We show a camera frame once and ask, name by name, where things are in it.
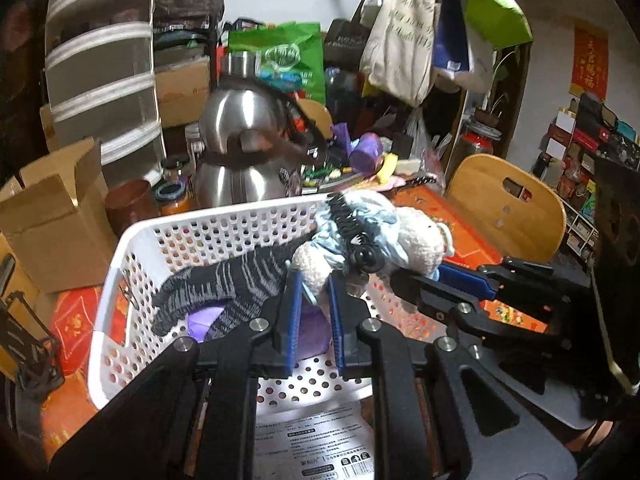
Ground white hanging bag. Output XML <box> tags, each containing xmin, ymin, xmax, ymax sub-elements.
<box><xmin>450</xmin><ymin>35</ymin><xmax>496</xmax><ymax>93</ymax></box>

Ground wooden chair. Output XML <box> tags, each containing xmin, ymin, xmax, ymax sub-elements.
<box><xmin>446</xmin><ymin>154</ymin><xmax>567</xmax><ymax>263</ymax></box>

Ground grey stacked storage tower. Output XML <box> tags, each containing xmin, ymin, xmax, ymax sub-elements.
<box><xmin>44</xmin><ymin>0</ymin><xmax>166</xmax><ymax>171</ymax></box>

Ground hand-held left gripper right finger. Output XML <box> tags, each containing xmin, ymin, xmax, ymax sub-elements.
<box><xmin>327</xmin><ymin>272</ymin><xmax>581</xmax><ymax>480</ymax></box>

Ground jar with orange contents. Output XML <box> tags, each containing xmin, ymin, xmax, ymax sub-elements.
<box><xmin>154</xmin><ymin>181</ymin><xmax>193</xmax><ymax>216</ymax></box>

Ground purple tissue pack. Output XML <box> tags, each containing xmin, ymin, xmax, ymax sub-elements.
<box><xmin>187</xmin><ymin>305</ymin><xmax>331</xmax><ymax>356</ymax></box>

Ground yellow plastic item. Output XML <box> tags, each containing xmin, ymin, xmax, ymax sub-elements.
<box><xmin>376</xmin><ymin>152</ymin><xmax>399</xmax><ymax>184</ymax></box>

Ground open cardboard box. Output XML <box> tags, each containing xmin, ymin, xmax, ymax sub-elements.
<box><xmin>0</xmin><ymin>137</ymin><xmax>121</xmax><ymax>295</ymax></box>

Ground white and blue plush toy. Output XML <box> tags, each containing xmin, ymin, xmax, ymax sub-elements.
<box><xmin>290</xmin><ymin>191</ymin><xmax>456</xmax><ymax>296</ymax></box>

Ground dark striped knitted sock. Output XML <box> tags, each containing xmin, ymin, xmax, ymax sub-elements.
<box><xmin>150</xmin><ymin>247</ymin><xmax>301</xmax><ymax>343</ymax></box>

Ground white printed paper sheet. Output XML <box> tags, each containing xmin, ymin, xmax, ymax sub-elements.
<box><xmin>252</xmin><ymin>402</ymin><xmax>376</xmax><ymax>480</ymax></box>

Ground beige canvas tote bag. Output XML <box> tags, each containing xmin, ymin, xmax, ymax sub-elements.
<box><xmin>359</xmin><ymin>0</ymin><xmax>441</xmax><ymax>107</ymax></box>

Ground shelf of assorted boxes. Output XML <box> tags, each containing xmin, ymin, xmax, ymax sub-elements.
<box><xmin>542</xmin><ymin>92</ymin><xmax>640</xmax><ymax>261</ymax></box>

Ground green shopping bag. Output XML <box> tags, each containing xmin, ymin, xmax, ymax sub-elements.
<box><xmin>227</xmin><ymin>21</ymin><xmax>326</xmax><ymax>103</ymax></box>

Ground stainless steel kettle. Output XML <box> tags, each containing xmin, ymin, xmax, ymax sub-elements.
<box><xmin>194</xmin><ymin>51</ymin><xmax>331</xmax><ymax>208</ymax></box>

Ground black folding phone stand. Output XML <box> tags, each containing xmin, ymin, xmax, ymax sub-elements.
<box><xmin>0</xmin><ymin>255</ymin><xmax>66</xmax><ymax>396</ymax></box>

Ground lime green bag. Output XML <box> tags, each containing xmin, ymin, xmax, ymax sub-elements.
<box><xmin>450</xmin><ymin>0</ymin><xmax>533</xmax><ymax>51</ymax></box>

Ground red wall banner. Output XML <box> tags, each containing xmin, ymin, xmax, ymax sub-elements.
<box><xmin>569</xmin><ymin>27</ymin><xmax>609</xmax><ymax>102</ymax></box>

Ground brown carton with label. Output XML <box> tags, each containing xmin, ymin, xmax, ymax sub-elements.
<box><xmin>155</xmin><ymin>57</ymin><xmax>212</xmax><ymax>128</ymax></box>

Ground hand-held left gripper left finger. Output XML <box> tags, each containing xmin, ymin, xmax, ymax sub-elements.
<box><xmin>50</xmin><ymin>267</ymin><xmax>306</xmax><ymax>480</ymax></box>

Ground brown round cup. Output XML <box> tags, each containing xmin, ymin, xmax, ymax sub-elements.
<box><xmin>104</xmin><ymin>179</ymin><xmax>156</xmax><ymax>238</ymax></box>

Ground blue hanging bag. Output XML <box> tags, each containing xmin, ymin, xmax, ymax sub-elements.
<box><xmin>432</xmin><ymin>0</ymin><xmax>473</xmax><ymax>73</ymax></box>

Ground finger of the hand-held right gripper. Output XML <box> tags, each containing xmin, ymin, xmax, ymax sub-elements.
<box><xmin>390</xmin><ymin>272</ymin><xmax>501</xmax><ymax>346</ymax></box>
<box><xmin>440</xmin><ymin>256</ymin><xmax>556</xmax><ymax>301</ymax></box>

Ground purple plastic cup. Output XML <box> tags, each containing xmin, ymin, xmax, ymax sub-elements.
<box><xmin>348</xmin><ymin>132</ymin><xmax>384</xmax><ymax>173</ymax></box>

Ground white perforated plastic basket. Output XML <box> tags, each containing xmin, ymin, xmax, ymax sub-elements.
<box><xmin>87</xmin><ymin>192</ymin><xmax>446</xmax><ymax>411</ymax></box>

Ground red lidded canister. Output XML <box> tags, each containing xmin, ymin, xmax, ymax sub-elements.
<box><xmin>457</xmin><ymin>127</ymin><xmax>501</xmax><ymax>171</ymax></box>

